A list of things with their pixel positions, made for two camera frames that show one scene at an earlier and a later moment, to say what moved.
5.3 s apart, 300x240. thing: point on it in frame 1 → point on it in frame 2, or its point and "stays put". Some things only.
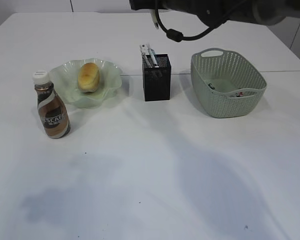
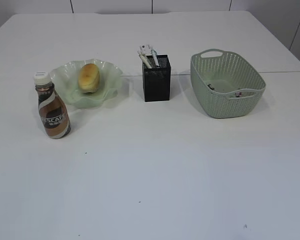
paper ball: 211,86 stays put
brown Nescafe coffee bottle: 55,119 stays put
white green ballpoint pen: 153,14 → 144,59
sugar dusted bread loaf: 88,77 stays put
